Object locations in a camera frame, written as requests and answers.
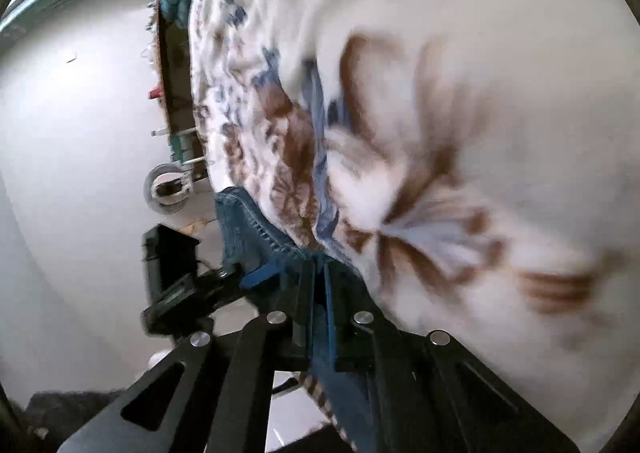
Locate round white appliance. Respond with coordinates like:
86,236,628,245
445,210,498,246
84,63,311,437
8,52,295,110
144,164,194,214

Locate green storage rack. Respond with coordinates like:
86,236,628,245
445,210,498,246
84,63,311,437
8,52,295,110
152,128,208,168

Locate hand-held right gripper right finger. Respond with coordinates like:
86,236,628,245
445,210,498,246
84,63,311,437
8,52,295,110
325,265,581,453

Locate wooden desk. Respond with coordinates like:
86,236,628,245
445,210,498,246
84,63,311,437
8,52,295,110
154,8,211,184

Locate dark blue denim pants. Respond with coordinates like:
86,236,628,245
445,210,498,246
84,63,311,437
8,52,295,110
215,187,381,453

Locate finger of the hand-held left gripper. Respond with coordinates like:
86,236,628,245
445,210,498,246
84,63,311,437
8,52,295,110
197,265,278,314

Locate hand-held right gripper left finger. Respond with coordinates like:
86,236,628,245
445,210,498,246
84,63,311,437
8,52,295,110
57,260,317,453

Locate floral quilted bedspread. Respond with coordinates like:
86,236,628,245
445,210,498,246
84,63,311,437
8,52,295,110
187,0,640,453

